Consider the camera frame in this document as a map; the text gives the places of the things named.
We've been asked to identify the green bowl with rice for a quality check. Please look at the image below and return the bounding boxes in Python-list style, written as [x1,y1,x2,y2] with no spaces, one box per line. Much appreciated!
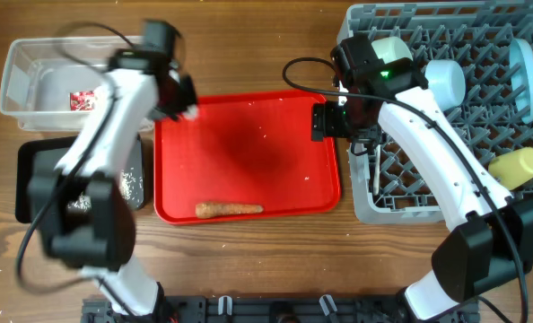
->
[371,37,413,64]

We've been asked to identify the grey dishwasher rack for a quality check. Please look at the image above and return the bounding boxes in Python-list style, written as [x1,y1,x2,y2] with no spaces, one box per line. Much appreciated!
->
[336,1,533,224]

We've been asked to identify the white tissue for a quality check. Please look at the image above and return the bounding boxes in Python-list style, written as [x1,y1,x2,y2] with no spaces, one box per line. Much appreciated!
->
[181,105,199,121]

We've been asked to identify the light blue plate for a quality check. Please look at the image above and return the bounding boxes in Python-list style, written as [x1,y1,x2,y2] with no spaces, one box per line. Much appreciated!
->
[509,39,533,124]

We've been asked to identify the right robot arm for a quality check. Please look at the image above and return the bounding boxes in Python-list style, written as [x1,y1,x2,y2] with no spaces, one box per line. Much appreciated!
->
[311,35,533,321]

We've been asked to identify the yellow plastic cup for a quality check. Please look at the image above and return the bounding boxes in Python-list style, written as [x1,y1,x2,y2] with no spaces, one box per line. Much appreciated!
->
[488,147,533,190]

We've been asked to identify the right black cable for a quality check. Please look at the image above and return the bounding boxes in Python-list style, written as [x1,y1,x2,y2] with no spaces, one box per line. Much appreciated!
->
[282,57,530,323]

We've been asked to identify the black plastic tray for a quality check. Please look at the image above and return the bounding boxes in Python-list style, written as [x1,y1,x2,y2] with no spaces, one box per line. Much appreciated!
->
[15,135,153,223]

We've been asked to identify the white rice pile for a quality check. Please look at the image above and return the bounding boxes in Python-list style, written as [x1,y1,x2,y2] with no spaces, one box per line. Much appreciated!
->
[67,167,144,212]

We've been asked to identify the orange carrot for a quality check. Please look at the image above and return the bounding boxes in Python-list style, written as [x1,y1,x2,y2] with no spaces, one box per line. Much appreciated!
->
[195,202,264,219]

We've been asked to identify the red serving tray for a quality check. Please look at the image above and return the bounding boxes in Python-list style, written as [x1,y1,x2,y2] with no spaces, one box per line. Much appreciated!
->
[153,91,341,225]

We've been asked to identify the black cable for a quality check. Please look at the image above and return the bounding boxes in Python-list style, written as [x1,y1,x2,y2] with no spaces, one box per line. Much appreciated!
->
[282,57,530,323]
[13,21,137,297]

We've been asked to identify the red strawberry cake wrapper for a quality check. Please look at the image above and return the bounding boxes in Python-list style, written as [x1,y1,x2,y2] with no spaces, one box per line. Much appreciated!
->
[69,91,96,111]

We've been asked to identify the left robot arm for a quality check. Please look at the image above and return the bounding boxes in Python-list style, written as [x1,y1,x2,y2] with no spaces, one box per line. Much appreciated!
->
[14,20,197,322]

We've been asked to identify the left black cable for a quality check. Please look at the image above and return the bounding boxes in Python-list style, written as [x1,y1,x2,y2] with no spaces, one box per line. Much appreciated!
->
[13,21,137,297]

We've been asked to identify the light blue small bowl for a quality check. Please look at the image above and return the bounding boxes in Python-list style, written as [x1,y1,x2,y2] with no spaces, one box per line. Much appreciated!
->
[424,60,466,111]

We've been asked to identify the clear plastic bin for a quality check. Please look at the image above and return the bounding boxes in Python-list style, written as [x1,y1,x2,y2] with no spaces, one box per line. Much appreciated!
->
[0,36,128,132]

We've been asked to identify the white plastic spoon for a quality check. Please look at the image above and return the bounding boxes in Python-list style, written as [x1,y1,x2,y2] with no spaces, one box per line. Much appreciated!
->
[372,145,381,196]

